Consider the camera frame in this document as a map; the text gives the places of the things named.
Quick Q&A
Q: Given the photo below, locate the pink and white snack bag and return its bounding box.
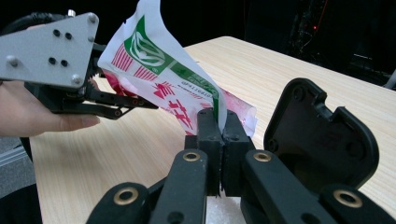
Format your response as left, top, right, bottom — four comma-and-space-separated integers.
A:
96, 0, 258, 138

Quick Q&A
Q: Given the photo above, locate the grey metal floor rail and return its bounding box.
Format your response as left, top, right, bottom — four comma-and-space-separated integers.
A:
0, 136, 35, 198

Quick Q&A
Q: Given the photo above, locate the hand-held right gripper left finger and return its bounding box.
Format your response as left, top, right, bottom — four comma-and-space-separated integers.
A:
185, 107, 224, 197

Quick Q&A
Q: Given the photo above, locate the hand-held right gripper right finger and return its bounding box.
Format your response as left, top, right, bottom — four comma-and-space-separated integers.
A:
221, 110, 255, 197

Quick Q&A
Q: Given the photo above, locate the dark equipment with red light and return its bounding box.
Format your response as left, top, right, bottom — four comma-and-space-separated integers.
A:
290, 0, 332, 63

